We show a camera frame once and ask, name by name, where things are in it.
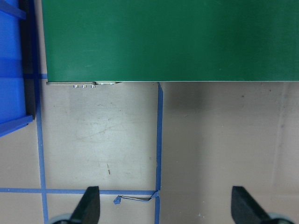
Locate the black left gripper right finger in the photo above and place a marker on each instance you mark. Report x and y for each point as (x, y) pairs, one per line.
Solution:
(245, 209)

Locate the blue left plastic bin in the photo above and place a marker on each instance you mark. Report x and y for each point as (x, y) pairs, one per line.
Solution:
(13, 114)

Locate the green conveyor belt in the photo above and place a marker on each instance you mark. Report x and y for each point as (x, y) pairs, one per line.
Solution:
(171, 40)

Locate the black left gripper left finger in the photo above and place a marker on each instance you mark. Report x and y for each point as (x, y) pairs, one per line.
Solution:
(88, 208)

